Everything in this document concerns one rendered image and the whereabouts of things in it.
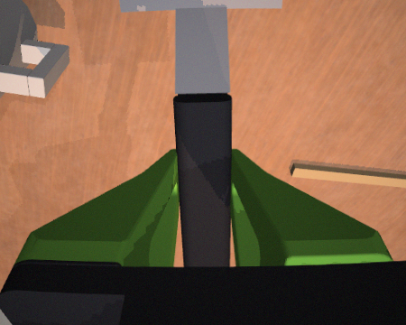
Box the grey metal turner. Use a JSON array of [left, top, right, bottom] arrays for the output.
[[119, 0, 282, 266]]

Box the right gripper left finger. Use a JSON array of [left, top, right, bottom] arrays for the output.
[[14, 149, 180, 267]]

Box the grey mug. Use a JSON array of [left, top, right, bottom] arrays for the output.
[[0, 0, 69, 98]]

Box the tan wooden spatula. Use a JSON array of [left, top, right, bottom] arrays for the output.
[[291, 165, 406, 188]]

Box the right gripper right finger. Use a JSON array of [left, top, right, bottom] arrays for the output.
[[230, 149, 393, 266]]

